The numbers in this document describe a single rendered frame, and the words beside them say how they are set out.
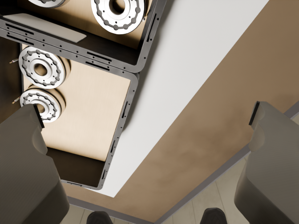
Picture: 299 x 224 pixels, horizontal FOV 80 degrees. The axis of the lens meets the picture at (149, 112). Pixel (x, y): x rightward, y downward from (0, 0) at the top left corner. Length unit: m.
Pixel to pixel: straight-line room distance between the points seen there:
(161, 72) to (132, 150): 0.37
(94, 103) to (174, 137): 1.23
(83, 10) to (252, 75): 1.27
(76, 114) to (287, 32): 1.34
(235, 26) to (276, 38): 0.91
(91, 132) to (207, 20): 0.46
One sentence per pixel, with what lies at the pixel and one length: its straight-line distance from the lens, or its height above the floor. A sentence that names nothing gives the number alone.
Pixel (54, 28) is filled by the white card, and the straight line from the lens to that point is 0.42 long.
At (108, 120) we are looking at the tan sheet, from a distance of 0.54.
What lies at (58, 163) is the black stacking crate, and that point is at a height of 0.88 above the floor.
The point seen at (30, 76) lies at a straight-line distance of 0.52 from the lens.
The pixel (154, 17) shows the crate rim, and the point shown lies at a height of 0.92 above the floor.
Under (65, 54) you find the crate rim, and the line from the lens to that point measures 0.37.
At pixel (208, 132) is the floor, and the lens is 1.69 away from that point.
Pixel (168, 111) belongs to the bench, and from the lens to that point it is 0.66.
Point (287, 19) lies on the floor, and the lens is 1.49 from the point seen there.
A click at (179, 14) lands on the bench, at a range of 0.56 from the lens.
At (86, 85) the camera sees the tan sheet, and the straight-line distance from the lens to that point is 0.50.
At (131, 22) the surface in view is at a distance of 0.40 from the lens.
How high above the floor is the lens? 1.25
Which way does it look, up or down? 57 degrees down
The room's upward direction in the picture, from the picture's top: 176 degrees counter-clockwise
